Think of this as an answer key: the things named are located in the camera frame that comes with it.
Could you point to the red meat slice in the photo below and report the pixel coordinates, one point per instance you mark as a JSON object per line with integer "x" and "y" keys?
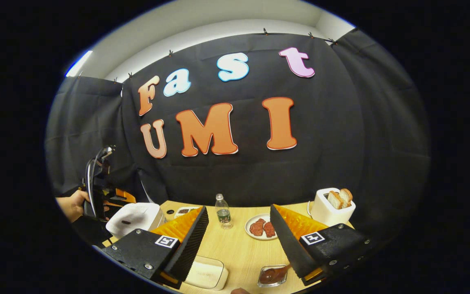
{"x": 269, "y": 230}
{"x": 257, "y": 227}

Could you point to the white rice cooker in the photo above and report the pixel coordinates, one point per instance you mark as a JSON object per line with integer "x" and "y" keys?
{"x": 135, "y": 218}

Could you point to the toasted bread slice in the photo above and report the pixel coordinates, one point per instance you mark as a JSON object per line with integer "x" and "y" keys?
{"x": 346, "y": 195}
{"x": 335, "y": 200}

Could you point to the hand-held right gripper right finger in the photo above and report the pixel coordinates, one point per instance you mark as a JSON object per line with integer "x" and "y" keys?
{"x": 290, "y": 241}

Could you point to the white round plate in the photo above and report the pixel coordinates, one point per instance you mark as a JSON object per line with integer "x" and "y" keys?
{"x": 251, "y": 232}

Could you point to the black backdrop cloth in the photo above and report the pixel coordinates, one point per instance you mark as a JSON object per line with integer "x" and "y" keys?
{"x": 341, "y": 163}

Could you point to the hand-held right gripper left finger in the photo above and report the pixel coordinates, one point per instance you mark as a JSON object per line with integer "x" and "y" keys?
{"x": 190, "y": 241}

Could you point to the brown wooden spoon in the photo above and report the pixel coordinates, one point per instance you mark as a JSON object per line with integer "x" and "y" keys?
{"x": 271, "y": 274}

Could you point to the white divided dish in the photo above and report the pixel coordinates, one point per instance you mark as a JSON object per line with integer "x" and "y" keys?
{"x": 184, "y": 211}

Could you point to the white toaster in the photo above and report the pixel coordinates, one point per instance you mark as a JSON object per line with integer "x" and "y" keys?
{"x": 331, "y": 216}

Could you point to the clear plastic water bottle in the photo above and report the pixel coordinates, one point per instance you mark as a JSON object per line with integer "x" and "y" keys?
{"x": 223, "y": 214}

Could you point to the clear chopstick holder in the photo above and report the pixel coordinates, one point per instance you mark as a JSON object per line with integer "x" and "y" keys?
{"x": 261, "y": 282}

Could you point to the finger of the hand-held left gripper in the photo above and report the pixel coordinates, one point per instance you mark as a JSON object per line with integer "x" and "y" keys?
{"x": 121, "y": 196}

